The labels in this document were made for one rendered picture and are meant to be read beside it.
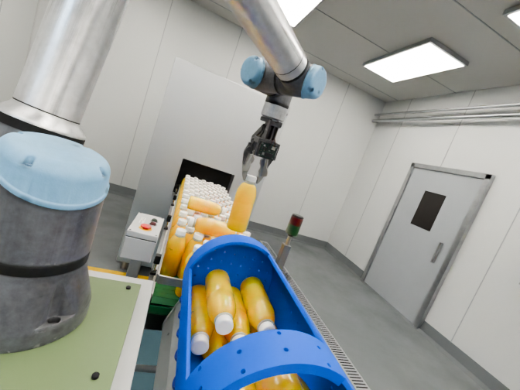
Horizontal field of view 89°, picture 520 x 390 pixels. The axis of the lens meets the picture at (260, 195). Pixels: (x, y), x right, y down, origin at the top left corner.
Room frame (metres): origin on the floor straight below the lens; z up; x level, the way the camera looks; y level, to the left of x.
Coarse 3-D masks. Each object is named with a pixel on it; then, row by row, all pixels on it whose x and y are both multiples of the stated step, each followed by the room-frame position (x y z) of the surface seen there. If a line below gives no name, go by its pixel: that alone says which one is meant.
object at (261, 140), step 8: (264, 120) 0.81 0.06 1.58; (264, 128) 0.84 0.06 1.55; (272, 128) 0.81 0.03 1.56; (256, 136) 0.82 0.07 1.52; (264, 136) 0.81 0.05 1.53; (272, 136) 0.83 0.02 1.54; (256, 144) 0.84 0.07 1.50; (264, 144) 0.80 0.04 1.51; (272, 144) 0.81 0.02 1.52; (256, 152) 0.81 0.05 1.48; (264, 152) 0.81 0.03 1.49; (272, 152) 0.82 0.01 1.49; (272, 160) 0.82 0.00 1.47
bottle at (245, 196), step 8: (248, 184) 0.87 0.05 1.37; (240, 192) 0.86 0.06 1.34; (248, 192) 0.86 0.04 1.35; (240, 200) 0.86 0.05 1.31; (248, 200) 0.86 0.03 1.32; (232, 208) 0.87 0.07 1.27; (240, 208) 0.86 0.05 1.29; (248, 208) 0.87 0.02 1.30; (232, 216) 0.86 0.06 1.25; (240, 216) 0.86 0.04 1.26; (248, 216) 0.88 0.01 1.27; (232, 224) 0.86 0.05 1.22; (240, 224) 0.86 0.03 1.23
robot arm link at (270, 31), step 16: (224, 0) 0.47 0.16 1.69; (240, 0) 0.46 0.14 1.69; (256, 0) 0.47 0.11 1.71; (272, 0) 0.49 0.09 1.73; (240, 16) 0.49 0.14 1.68; (256, 16) 0.48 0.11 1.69; (272, 16) 0.50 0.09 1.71; (256, 32) 0.51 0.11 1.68; (272, 32) 0.52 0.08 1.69; (288, 32) 0.54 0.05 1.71; (272, 48) 0.54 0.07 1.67; (288, 48) 0.55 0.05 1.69; (272, 64) 0.59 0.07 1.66; (288, 64) 0.58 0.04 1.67; (304, 64) 0.61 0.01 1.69; (288, 80) 0.62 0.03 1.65; (304, 80) 0.62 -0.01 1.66; (320, 80) 0.64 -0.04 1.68; (304, 96) 0.65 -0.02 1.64
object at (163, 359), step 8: (176, 304) 0.81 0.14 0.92; (168, 320) 0.79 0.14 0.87; (168, 328) 0.75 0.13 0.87; (168, 336) 0.71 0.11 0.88; (160, 344) 0.71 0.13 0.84; (168, 344) 0.67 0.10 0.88; (160, 352) 0.68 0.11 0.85; (168, 352) 0.64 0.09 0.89; (160, 360) 0.65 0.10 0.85; (168, 360) 0.61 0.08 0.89; (160, 368) 0.62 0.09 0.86; (168, 368) 0.59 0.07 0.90; (160, 376) 0.59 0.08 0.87; (160, 384) 0.57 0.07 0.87
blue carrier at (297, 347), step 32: (192, 256) 0.71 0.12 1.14; (224, 256) 0.75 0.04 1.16; (256, 256) 0.78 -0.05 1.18; (288, 288) 0.57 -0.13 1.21; (288, 320) 0.64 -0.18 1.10; (224, 352) 0.34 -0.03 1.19; (256, 352) 0.33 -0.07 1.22; (288, 352) 0.34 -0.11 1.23; (320, 352) 0.36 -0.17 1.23; (192, 384) 0.33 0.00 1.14; (224, 384) 0.30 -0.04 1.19; (320, 384) 0.47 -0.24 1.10
